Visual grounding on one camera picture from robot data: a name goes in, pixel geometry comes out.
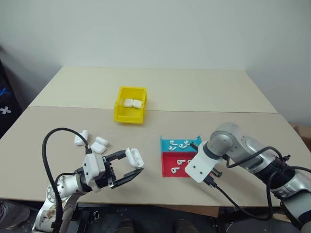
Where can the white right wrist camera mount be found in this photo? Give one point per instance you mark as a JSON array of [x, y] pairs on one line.
[[200, 166]]

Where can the yellow plastic bin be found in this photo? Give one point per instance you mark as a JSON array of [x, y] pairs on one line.
[[128, 116]]

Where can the white earbud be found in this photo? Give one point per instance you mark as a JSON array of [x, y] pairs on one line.
[[172, 148], [187, 142], [171, 142], [182, 145], [179, 161], [174, 170]]

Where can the grey cloth bundle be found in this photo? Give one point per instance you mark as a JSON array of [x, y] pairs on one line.
[[13, 213]]

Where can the blue shallow tray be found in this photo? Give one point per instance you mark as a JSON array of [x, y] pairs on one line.
[[165, 144]]

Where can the closed white earbud case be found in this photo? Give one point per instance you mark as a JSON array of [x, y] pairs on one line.
[[137, 104], [128, 103], [102, 140], [79, 139], [98, 147]]

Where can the white earbud case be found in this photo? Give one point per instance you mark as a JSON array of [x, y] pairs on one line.
[[128, 103], [79, 139], [137, 104], [98, 147], [134, 159], [102, 140]]

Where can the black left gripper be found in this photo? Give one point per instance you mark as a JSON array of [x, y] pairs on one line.
[[109, 177]]

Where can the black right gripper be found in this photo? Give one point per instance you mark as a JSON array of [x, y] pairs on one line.
[[216, 172]]

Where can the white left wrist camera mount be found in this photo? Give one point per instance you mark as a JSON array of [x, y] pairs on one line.
[[93, 167]]

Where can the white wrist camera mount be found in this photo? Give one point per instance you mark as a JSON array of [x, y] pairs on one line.
[[93, 167], [200, 166]]

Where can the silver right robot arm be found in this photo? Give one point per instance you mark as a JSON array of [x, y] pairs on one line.
[[245, 148]]

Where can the red shallow tray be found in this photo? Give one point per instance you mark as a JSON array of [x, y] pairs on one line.
[[170, 160]]

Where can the brown cardboard box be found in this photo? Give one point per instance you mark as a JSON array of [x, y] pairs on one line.
[[302, 132]]

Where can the black bag with cross marks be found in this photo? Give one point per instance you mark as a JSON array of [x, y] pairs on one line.
[[7, 102]]

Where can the dark rounded shape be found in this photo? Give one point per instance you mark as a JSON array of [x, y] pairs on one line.
[[124, 225], [182, 225]]

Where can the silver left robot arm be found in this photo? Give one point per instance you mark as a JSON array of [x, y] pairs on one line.
[[64, 184]]

